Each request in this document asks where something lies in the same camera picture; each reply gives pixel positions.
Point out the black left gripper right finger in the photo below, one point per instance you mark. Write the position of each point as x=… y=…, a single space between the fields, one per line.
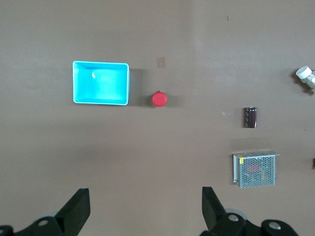
x=212 y=209

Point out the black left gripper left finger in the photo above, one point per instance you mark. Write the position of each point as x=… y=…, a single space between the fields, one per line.
x=73 y=211

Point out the red push button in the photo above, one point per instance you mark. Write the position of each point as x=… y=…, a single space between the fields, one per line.
x=159 y=99

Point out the perforated metal power supply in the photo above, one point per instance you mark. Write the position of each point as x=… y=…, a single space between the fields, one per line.
x=256 y=170

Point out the dark cylindrical capacitor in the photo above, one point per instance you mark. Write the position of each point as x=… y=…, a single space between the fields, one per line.
x=250 y=118

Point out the cyan plastic box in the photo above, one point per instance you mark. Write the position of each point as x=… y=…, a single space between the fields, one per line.
x=103 y=86

